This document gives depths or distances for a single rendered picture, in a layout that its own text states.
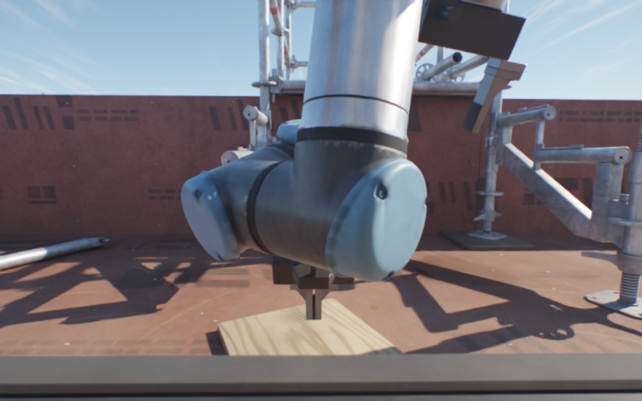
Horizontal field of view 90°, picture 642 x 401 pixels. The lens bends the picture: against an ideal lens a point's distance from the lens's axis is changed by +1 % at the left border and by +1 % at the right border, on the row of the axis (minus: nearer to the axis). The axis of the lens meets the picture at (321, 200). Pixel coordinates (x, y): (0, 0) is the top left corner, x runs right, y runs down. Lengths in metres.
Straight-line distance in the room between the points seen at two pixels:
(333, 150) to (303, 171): 0.03
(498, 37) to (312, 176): 0.34
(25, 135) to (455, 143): 2.16
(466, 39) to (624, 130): 1.88
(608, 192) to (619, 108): 1.10
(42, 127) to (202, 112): 0.80
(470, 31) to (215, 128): 1.42
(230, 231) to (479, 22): 0.38
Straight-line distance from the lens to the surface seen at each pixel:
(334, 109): 0.23
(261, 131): 1.46
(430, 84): 1.66
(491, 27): 0.50
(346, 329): 0.77
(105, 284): 1.25
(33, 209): 2.21
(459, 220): 1.86
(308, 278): 0.43
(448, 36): 0.47
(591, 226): 1.28
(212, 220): 0.30
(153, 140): 1.85
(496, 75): 0.53
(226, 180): 0.32
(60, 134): 2.09
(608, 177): 1.23
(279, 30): 2.35
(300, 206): 0.23
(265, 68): 1.60
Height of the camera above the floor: 0.39
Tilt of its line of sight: 7 degrees down
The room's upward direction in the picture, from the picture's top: straight up
